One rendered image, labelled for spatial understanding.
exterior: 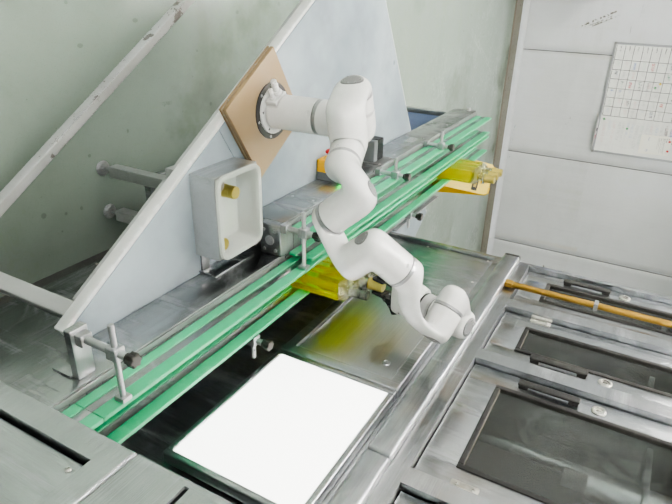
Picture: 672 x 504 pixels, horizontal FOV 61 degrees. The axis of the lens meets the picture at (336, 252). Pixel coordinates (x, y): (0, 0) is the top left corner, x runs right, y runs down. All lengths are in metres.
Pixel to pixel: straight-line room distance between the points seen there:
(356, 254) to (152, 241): 0.49
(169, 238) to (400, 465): 0.75
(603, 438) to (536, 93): 6.15
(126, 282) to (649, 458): 1.23
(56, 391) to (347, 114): 0.83
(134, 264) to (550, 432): 1.04
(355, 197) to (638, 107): 6.18
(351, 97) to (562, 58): 6.01
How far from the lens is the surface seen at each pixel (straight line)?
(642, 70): 7.22
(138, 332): 1.35
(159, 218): 1.42
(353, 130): 1.37
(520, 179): 7.65
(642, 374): 1.78
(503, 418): 1.49
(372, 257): 1.24
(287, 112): 1.58
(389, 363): 1.52
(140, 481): 0.78
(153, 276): 1.45
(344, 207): 1.26
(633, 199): 7.53
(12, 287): 1.57
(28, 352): 1.77
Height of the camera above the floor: 1.72
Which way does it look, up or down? 26 degrees down
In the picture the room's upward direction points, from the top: 105 degrees clockwise
